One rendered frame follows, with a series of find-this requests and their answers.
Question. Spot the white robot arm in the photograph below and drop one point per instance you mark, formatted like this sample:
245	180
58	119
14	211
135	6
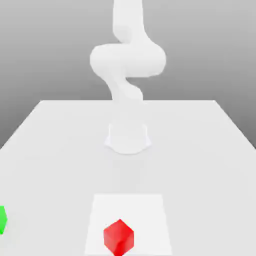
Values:
128	60

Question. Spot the small red cube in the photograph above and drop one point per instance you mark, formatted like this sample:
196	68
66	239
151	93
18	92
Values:
118	237

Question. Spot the small green cube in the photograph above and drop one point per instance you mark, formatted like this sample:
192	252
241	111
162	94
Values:
2	220

